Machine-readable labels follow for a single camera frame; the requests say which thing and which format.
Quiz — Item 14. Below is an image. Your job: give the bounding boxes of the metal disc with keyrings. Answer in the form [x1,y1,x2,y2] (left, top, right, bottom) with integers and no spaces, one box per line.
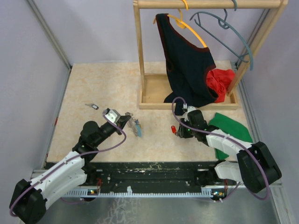
[125,112,137,137]

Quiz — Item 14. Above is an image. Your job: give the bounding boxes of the key with red tag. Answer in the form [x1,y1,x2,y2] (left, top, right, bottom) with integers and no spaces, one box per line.
[171,126,177,135]

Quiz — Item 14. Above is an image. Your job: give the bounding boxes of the key with black tag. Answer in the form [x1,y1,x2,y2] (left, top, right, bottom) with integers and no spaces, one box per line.
[85,103,99,110]

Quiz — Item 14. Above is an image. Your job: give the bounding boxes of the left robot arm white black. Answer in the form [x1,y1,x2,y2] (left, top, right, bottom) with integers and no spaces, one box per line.
[9,110,131,224]

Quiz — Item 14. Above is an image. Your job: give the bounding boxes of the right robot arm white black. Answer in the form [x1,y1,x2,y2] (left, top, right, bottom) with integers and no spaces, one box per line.
[177,110,282,193]

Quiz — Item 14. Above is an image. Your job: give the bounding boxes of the wooden clothes rack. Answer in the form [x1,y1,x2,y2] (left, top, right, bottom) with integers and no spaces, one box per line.
[133,0,288,111]

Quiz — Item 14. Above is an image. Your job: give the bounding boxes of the green cloth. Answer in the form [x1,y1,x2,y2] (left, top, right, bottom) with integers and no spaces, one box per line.
[208,112,254,161]

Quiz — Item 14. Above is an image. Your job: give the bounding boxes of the red cloth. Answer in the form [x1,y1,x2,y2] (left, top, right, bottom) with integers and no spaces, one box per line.
[206,69,235,103]

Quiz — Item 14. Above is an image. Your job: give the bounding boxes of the navy tank top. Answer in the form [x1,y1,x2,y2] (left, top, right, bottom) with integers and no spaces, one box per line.
[156,14,218,107]

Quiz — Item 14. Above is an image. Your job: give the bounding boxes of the grey-blue clothes hanger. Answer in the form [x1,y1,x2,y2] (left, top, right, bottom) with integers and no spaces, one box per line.
[189,8,254,71]

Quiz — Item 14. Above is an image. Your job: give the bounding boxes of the yellow clothes hanger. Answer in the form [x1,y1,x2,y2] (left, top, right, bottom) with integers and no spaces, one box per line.
[153,9,207,52]

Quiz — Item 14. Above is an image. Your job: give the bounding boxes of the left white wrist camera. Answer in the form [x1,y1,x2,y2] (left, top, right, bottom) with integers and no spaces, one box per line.
[103,108,121,124]

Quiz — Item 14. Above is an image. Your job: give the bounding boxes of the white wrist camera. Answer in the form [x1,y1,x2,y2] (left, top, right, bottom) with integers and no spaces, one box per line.
[183,104,197,115]
[103,108,121,124]

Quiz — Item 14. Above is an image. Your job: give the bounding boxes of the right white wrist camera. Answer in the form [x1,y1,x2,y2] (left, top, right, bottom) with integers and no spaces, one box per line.
[183,104,197,115]

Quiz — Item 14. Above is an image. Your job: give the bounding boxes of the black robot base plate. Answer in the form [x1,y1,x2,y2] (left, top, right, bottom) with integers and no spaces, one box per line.
[83,161,236,194]

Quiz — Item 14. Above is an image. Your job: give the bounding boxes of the grey slotted cable duct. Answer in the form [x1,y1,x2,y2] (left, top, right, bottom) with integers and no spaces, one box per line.
[63,185,236,199]

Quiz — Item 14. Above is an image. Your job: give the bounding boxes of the right aluminium frame rail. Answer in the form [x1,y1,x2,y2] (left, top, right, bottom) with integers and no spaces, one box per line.
[230,2,287,193]

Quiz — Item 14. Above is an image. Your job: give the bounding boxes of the aluminium frame rail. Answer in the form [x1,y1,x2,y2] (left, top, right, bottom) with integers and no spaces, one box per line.
[25,0,72,70]
[230,2,287,193]

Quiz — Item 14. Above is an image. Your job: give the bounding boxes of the left aluminium frame rail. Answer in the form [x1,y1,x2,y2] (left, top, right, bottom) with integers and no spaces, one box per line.
[25,0,72,70]

